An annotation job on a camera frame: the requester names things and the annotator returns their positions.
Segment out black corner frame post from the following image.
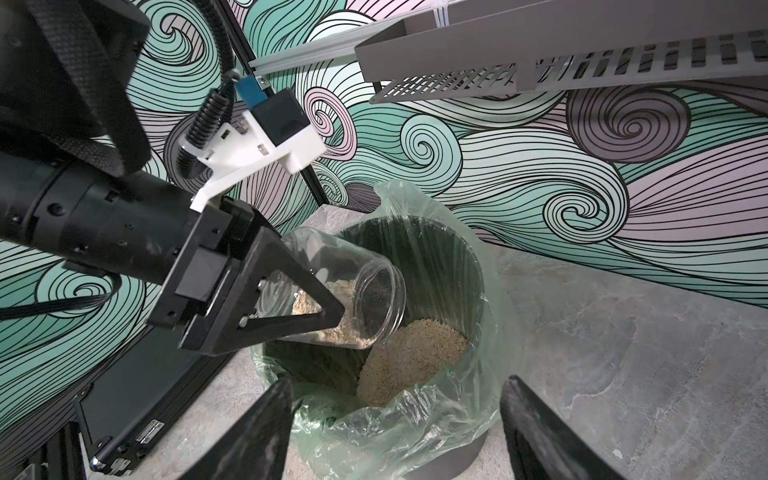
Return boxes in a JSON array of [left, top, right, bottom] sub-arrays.
[[212, 0, 331, 208]]

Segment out black flat tray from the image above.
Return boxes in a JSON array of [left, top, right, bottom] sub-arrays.
[[74, 328, 233, 476]]

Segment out black bin with green liner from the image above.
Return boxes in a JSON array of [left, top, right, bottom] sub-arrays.
[[253, 181, 524, 479]]

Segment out aluminium wall rail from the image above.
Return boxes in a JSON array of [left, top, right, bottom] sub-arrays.
[[248, 2, 463, 76]]

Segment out green-lidded oatmeal jar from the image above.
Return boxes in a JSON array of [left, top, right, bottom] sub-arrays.
[[282, 227, 406, 350]]

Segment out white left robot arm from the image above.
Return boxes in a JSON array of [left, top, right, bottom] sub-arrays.
[[1, 1, 344, 356]]

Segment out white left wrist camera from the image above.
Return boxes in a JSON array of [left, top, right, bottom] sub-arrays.
[[178, 70, 327, 213]]

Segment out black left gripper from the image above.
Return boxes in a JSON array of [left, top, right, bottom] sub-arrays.
[[147, 197, 345, 356]]

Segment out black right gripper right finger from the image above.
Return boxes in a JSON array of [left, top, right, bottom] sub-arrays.
[[500, 375, 622, 480]]

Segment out oatmeal pile in bin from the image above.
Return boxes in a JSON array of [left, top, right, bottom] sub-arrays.
[[356, 319, 469, 407]]

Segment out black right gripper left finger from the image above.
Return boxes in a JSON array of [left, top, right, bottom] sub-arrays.
[[181, 377, 296, 480]]

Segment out black wall shelf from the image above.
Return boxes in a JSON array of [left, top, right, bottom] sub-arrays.
[[355, 1, 767, 103]]

